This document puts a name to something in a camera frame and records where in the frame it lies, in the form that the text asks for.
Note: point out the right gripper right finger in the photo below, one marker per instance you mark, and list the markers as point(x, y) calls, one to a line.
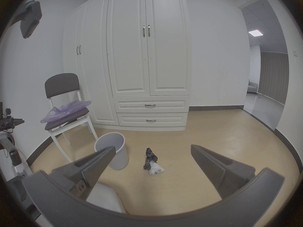
point(217, 171)

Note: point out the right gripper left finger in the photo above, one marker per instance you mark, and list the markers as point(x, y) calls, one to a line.
point(94, 169)

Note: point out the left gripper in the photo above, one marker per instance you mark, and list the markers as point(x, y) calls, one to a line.
point(7, 124)

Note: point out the purple plastic bag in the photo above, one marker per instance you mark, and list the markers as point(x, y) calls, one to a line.
point(66, 109)

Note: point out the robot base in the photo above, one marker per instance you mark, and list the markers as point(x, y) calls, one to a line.
point(106, 197)

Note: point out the white trash bin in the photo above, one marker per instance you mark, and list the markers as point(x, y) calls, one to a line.
point(119, 150)

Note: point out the crumpled black plastic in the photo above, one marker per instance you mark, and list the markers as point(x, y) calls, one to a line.
point(149, 155)

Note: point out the white chair with grey pads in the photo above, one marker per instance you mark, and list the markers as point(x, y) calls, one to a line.
point(61, 84)

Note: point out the clear printed wrapper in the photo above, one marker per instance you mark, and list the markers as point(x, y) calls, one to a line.
point(156, 169)

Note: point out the grey sofa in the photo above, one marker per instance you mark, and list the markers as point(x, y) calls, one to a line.
point(252, 87)

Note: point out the grey curtain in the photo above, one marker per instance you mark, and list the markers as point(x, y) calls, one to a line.
point(274, 77)

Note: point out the white wardrobe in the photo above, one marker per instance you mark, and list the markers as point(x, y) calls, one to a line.
point(132, 55)

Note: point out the square ceiling light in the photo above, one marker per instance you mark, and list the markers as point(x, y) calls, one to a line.
point(255, 32)

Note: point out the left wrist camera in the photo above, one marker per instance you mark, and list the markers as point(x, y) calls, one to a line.
point(8, 112)

